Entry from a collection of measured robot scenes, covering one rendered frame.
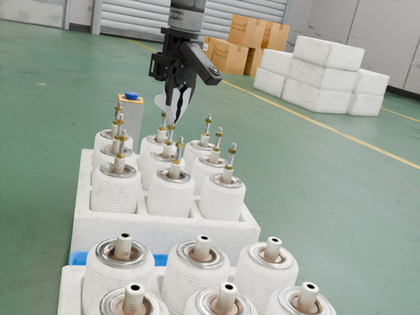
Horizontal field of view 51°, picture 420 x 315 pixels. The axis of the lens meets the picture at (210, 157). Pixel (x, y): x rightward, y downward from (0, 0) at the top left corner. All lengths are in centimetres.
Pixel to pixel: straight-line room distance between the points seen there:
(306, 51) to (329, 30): 398
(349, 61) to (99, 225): 307
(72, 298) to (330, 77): 317
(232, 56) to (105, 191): 393
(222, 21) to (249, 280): 638
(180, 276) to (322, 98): 306
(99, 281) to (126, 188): 31
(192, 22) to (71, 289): 58
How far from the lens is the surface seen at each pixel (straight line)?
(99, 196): 92
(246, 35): 479
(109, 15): 620
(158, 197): 93
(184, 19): 97
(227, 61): 472
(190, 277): 65
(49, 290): 100
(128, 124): 129
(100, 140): 112
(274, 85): 395
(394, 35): 690
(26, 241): 115
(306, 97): 366
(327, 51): 357
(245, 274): 71
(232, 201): 95
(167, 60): 99
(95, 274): 63
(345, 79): 378
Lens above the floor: 60
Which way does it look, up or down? 18 degrees down
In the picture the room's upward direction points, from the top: 12 degrees clockwise
